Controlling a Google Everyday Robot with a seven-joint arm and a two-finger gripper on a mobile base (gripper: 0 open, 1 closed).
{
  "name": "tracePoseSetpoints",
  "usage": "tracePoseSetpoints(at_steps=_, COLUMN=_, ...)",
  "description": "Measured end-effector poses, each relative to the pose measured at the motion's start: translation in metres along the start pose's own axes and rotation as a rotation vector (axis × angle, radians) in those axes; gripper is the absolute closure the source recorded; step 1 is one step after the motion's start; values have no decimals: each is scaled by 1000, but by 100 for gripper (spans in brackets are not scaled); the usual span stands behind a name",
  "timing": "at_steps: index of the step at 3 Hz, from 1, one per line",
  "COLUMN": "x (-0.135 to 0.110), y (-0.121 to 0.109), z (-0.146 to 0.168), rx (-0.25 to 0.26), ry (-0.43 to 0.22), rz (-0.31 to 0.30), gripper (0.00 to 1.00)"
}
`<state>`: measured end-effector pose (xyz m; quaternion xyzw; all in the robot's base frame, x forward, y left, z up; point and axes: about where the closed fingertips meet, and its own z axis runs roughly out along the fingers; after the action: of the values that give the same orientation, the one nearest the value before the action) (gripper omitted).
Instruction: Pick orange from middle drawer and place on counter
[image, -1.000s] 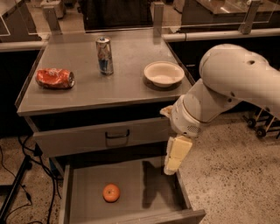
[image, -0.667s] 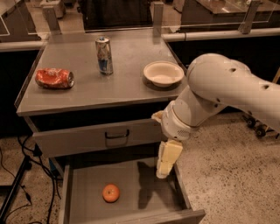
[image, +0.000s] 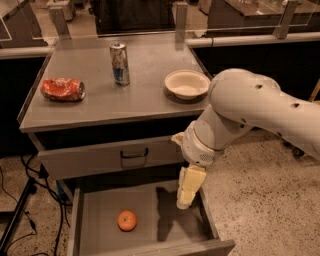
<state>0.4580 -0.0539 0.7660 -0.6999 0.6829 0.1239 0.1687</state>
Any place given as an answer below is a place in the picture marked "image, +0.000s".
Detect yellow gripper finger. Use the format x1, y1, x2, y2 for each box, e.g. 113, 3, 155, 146
171, 132, 184, 146
177, 165, 207, 210

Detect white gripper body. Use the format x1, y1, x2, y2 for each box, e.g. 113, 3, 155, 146
181, 121, 224, 168

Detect orange fruit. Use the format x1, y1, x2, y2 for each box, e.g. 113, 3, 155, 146
117, 210, 138, 232

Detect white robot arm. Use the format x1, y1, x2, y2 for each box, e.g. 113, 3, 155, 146
172, 69, 320, 209

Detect open middle grey drawer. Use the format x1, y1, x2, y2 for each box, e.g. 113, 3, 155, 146
67, 170, 236, 256

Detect grey metal drawer cabinet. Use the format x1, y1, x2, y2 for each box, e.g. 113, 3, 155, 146
17, 33, 228, 193

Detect top grey drawer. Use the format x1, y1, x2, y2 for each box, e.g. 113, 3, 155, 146
38, 136, 183, 180

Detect white bowl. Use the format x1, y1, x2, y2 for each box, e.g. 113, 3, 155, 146
164, 70, 210, 100

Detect tall silver blue can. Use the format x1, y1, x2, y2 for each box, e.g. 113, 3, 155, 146
110, 41, 130, 86

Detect crushed orange soda can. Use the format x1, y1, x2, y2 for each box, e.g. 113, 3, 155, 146
40, 78, 86, 102

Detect black stand leg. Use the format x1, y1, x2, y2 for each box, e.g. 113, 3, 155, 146
0, 178, 35, 256

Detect black drawer handle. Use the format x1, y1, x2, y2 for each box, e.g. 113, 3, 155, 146
120, 148, 149, 159

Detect wheeled cart frame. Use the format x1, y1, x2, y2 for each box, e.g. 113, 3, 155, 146
283, 78, 320, 158

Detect middle metal post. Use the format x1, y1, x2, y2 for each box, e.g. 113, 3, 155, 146
175, 2, 188, 43

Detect metal post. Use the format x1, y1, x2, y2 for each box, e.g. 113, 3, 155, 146
175, 2, 188, 43
49, 7, 71, 40
273, 0, 298, 39

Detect black floor cables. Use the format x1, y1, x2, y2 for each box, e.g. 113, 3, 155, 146
0, 154, 73, 256

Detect right metal post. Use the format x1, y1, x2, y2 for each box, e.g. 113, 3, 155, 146
273, 0, 298, 39

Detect left metal post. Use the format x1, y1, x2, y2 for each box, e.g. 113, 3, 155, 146
49, 7, 71, 40

